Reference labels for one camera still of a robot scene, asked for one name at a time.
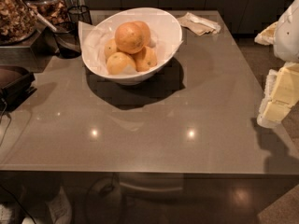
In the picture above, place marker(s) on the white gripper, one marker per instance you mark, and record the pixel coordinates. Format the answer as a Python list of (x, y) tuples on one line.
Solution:
[(288, 34)]

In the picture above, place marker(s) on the orange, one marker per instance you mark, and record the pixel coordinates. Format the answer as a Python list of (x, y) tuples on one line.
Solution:
[(121, 63), (145, 59), (146, 31), (110, 48), (129, 38)]

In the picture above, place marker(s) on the white ceramic bowl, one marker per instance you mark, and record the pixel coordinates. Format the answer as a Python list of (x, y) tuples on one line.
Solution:
[(162, 31)]

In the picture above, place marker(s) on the white paper bowl liner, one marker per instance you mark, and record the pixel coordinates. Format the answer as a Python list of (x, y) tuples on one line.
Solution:
[(93, 44)]

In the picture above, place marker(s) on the crumpled paper napkin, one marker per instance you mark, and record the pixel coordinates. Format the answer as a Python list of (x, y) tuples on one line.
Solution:
[(199, 25)]

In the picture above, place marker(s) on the small glass snack jar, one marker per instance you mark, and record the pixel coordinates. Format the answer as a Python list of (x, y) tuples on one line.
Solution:
[(54, 11)]

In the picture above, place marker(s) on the large glass snack jar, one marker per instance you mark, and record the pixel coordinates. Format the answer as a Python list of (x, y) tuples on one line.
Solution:
[(17, 22)]

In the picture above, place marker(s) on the black wire basket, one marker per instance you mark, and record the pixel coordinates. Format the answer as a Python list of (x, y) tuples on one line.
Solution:
[(66, 36)]

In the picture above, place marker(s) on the black device with cable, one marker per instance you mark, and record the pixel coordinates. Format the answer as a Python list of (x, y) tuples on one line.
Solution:
[(15, 86)]

